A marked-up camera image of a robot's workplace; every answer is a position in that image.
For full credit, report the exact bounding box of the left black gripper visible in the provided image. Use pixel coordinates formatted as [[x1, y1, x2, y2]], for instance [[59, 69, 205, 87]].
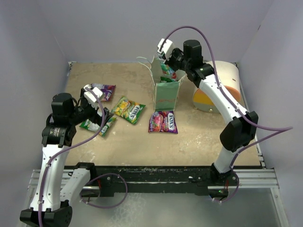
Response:
[[68, 89, 113, 127]]

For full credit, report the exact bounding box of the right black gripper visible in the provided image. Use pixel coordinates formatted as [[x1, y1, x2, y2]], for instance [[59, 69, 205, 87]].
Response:
[[163, 47, 191, 71]]

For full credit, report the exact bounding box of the teal Fox's candy bag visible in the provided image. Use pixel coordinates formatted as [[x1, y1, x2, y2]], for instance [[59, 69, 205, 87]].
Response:
[[160, 63, 177, 81]]

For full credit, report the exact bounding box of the green snack packet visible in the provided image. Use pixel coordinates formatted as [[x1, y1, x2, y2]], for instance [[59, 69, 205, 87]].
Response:
[[160, 77, 175, 83], [79, 115, 117, 138]]

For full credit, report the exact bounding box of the green paper bag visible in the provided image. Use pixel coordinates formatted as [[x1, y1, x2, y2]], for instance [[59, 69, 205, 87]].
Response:
[[136, 54, 186, 111]]

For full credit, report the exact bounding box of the white round drawer box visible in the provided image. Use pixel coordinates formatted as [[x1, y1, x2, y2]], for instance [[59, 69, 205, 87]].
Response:
[[193, 61, 241, 114]]

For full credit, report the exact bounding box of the purple Fox's candy bag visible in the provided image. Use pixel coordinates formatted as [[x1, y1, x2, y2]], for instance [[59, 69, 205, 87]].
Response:
[[148, 111, 178, 134]]

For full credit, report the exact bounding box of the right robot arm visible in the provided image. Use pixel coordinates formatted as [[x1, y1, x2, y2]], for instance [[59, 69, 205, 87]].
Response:
[[158, 40, 258, 185]]

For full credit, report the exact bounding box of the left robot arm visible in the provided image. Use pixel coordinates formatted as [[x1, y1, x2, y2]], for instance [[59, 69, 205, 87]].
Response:
[[20, 88, 106, 227]]

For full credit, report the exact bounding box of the yellow green Fox's candy bag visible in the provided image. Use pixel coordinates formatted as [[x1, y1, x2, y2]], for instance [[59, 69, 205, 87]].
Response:
[[111, 96, 146, 125]]

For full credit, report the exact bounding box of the purple snack packet back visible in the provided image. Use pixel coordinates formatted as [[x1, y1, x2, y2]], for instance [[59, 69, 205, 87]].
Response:
[[91, 83, 116, 102]]

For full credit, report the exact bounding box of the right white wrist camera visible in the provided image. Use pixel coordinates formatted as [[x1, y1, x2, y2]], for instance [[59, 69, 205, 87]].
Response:
[[157, 38, 175, 60]]

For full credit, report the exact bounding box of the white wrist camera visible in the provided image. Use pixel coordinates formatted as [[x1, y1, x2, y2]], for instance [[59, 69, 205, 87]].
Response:
[[83, 84, 105, 105], [157, 38, 175, 60]]

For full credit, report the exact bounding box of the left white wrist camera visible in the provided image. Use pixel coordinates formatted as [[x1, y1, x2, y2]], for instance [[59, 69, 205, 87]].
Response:
[[83, 84, 105, 105]]

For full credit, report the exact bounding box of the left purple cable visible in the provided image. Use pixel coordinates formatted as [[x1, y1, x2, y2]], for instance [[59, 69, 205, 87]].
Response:
[[37, 87, 129, 227]]

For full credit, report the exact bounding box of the black base frame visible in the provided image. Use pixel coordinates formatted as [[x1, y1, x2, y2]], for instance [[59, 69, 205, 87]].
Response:
[[65, 163, 239, 198]]

